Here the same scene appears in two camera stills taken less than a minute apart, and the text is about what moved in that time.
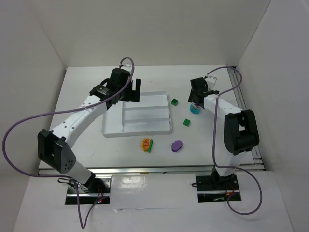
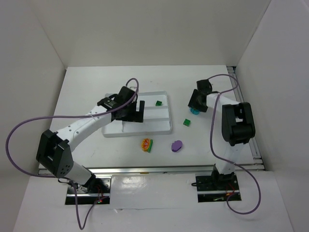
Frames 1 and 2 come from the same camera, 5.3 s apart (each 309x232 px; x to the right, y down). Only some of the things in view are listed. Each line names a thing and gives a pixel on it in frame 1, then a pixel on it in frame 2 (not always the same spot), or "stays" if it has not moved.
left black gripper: x=132 y=91 → x=131 y=116
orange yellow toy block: x=146 y=144 stays
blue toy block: x=194 y=108 stays
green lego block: x=174 y=102 → x=158 y=103
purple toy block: x=176 y=146 stays
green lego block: x=187 y=122 stays
